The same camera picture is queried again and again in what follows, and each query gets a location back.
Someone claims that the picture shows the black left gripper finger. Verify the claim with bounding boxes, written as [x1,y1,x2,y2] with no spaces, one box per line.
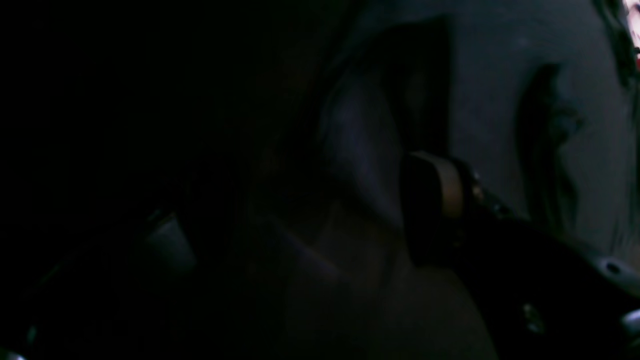
[400,152,640,360]

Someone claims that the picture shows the dark grey T-shirt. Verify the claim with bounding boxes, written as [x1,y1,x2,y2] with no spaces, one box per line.
[280,0,640,261]

